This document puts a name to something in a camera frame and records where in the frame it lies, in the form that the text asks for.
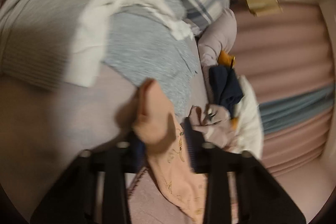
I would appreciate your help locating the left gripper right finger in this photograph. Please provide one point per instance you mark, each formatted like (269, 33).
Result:
(260, 198)

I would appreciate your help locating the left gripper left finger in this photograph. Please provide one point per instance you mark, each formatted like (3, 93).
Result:
(94, 182)

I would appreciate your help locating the peach cartoon print shirt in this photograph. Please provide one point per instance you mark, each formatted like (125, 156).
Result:
(166, 151)

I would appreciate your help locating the white fluffy plush garment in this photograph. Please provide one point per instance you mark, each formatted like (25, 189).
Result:
(249, 130)

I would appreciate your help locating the mauve polka dot blanket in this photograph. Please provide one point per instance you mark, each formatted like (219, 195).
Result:
(215, 125)

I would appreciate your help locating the teal curtain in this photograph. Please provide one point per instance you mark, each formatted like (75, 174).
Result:
(281, 114)

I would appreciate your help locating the navy blue garment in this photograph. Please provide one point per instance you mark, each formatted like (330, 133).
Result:
(225, 86)

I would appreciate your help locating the pink curtain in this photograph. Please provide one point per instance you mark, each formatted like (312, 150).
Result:
(284, 55)

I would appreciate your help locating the mauve pillow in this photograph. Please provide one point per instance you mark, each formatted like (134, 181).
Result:
(219, 36)

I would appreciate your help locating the grey striped garment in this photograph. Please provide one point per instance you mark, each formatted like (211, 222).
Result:
(47, 42)

